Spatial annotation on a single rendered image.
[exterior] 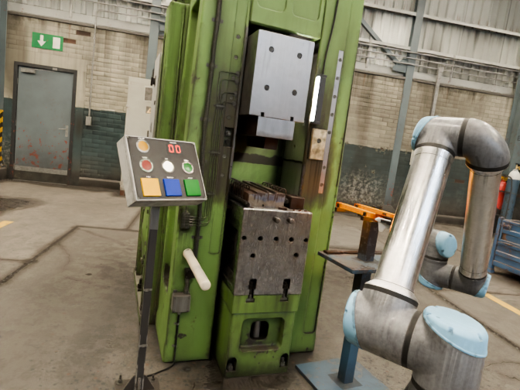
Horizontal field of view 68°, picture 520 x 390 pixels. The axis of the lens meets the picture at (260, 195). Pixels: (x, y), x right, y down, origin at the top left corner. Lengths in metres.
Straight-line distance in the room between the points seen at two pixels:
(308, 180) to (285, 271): 0.53
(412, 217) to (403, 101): 7.81
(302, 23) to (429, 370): 1.74
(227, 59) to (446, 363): 1.60
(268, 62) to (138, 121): 5.46
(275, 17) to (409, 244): 1.43
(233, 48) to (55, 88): 6.47
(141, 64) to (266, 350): 6.57
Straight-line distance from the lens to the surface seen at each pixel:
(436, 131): 1.30
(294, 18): 2.23
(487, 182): 1.35
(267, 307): 2.11
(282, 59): 2.01
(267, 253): 2.00
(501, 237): 5.71
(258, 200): 1.97
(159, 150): 1.70
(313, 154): 2.20
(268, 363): 2.28
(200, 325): 2.27
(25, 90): 8.49
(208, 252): 2.12
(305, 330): 2.53
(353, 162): 8.48
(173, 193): 1.64
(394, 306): 1.11
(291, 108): 2.01
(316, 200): 2.27
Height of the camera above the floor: 1.23
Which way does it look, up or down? 7 degrees down
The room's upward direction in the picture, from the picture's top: 7 degrees clockwise
